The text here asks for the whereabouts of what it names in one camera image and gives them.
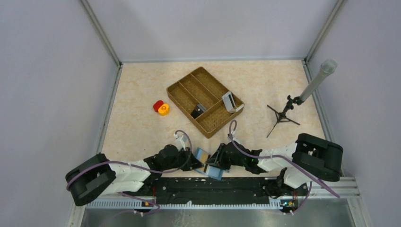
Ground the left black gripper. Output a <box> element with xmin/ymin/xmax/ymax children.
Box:
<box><xmin>162</xmin><ymin>147</ymin><xmax>204</xmax><ymax>171</ymax></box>

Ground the blue card holder wallet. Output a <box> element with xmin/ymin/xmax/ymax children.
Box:
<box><xmin>194</xmin><ymin>148</ymin><xmax>229</xmax><ymax>180</ymax></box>

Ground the gold credit card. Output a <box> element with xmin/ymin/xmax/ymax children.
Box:
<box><xmin>198</xmin><ymin>152</ymin><xmax>210</xmax><ymax>174</ymax></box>

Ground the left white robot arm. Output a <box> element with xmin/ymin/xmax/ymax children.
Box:
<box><xmin>65</xmin><ymin>144</ymin><xmax>204</xmax><ymax>206</ymax></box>

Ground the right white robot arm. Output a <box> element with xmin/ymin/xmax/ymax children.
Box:
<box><xmin>206</xmin><ymin>133</ymin><xmax>344</xmax><ymax>195</ymax></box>

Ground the black card in tray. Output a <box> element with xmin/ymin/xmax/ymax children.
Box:
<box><xmin>191</xmin><ymin>104</ymin><xmax>206</xmax><ymax>119</ymax></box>

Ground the grey white card stand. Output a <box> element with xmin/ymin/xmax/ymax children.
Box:
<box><xmin>222</xmin><ymin>91</ymin><xmax>244</xmax><ymax>114</ymax></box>

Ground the orange cylinder block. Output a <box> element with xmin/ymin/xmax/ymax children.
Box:
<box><xmin>158</xmin><ymin>103</ymin><xmax>170</xmax><ymax>116</ymax></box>

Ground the woven brown divided tray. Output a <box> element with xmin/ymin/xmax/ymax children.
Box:
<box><xmin>166</xmin><ymin>67</ymin><xmax>244</xmax><ymax>139</ymax></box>

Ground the red cylinder block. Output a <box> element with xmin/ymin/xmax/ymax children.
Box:
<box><xmin>153</xmin><ymin>100</ymin><xmax>164</xmax><ymax>113</ymax></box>

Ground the grey microphone on tripod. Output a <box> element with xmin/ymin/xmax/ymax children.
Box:
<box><xmin>266</xmin><ymin>59</ymin><xmax>338</xmax><ymax>138</ymax></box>

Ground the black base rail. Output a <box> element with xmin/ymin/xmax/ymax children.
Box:
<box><xmin>125</xmin><ymin>177</ymin><xmax>301</xmax><ymax>214</ymax></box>

